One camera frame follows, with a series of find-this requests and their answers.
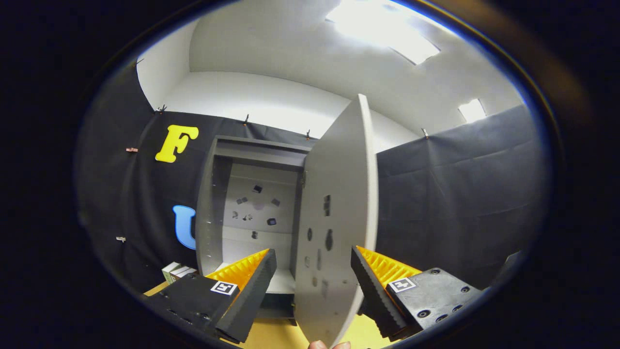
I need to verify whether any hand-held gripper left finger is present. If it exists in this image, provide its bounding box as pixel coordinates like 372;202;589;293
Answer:
143;248;278;344

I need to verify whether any black backdrop cloth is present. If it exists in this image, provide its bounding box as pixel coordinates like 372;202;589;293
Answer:
75;58;553;296

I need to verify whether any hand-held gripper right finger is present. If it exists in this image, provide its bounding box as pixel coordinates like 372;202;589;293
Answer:
350;245;485;342

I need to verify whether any small ceiling light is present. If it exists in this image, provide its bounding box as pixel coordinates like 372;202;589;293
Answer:
458;99;487;123

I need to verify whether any dark grey cabinet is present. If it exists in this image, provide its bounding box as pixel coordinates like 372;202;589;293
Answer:
195;135;315;326

